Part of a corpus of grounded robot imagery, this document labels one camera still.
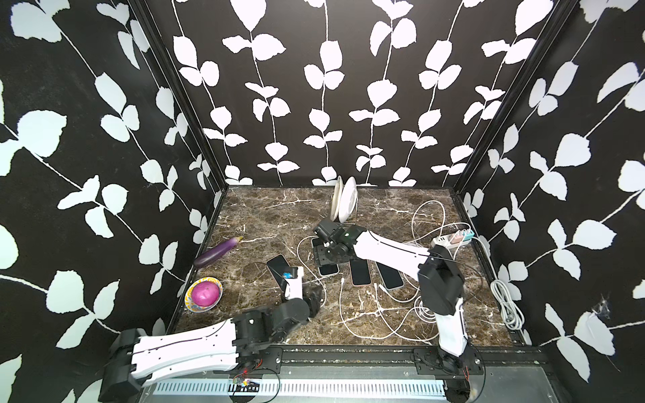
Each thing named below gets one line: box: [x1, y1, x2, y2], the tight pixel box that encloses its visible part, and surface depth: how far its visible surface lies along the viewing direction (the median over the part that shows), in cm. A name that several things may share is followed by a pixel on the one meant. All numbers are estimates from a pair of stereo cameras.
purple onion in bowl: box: [191, 281, 220, 307], surface depth 82 cm
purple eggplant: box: [193, 235, 244, 268], surface depth 97 cm
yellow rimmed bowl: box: [183, 277, 224, 314], surface depth 83 cm
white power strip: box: [430, 234, 472, 249], surface depth 101 cm
